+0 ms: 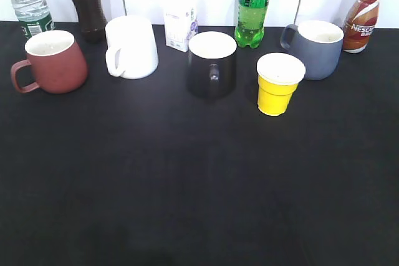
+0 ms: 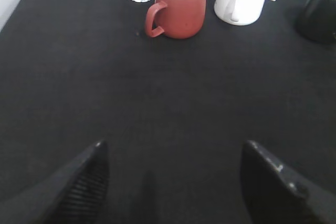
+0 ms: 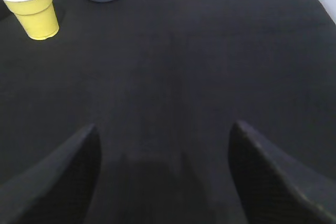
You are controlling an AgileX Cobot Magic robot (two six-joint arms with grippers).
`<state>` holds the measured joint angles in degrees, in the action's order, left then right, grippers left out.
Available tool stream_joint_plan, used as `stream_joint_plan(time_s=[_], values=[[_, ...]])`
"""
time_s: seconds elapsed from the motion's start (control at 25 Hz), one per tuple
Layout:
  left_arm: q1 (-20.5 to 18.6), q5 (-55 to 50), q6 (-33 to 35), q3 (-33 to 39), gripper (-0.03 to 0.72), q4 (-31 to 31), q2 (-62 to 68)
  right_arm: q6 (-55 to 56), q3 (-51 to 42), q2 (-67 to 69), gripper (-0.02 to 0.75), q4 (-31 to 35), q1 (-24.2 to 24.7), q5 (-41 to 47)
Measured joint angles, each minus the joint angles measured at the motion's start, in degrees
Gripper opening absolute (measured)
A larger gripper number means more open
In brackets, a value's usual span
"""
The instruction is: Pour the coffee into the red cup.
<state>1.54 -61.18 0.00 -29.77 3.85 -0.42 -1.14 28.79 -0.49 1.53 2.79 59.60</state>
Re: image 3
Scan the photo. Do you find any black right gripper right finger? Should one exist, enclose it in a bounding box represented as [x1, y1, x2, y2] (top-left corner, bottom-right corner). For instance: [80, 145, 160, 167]
[228, 121, 335, 223]

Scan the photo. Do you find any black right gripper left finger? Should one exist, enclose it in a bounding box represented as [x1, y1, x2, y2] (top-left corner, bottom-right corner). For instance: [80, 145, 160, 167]
[1, 124, 101, 223]

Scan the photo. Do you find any black table cloth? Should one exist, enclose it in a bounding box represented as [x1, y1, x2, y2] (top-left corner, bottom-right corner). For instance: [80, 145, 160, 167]
[1, 0, 335, 223]

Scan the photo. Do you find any yellow paper cup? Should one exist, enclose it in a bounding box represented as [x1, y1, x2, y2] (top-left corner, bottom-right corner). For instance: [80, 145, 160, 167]
[3, 0, 59, 40]

